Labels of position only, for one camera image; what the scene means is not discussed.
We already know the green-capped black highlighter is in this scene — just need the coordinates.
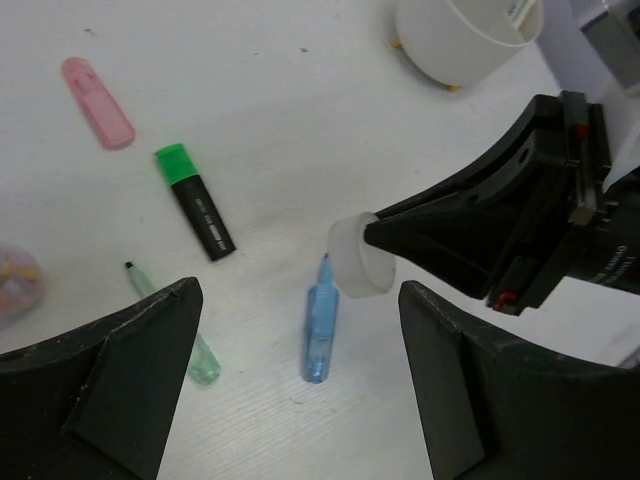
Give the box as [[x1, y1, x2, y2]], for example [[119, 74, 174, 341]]
[[154, 143, 236, 261]]

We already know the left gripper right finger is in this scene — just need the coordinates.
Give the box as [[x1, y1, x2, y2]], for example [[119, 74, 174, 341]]
[[398, 281, 639, 479]]

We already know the white round divided container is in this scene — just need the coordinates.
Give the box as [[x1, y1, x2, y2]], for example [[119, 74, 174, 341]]
[[395, 0, 544, 88]]

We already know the clear tape roll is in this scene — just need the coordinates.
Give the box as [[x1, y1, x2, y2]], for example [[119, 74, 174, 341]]
[[327, 212, 396, 299]]

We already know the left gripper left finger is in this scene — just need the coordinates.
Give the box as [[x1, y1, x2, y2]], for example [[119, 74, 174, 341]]
[[1, 277, 203, 479]]

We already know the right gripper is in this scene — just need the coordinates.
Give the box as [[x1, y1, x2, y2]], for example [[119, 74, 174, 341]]
[[364, 91, 639, 315]]

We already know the pink highlighter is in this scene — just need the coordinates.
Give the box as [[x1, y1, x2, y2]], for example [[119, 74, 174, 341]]
[[61, 57, 136, 150]]

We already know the light green highlighter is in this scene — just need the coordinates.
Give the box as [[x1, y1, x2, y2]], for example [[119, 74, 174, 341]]
[[124, 261, 222, 388]]

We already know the pink-lidded small jar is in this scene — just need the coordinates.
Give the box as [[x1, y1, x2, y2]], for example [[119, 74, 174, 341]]
[[1, 242, 45, 330]]

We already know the blue highlighter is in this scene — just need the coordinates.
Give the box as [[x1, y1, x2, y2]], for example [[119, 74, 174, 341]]
[[303, 254, 339, 384]]

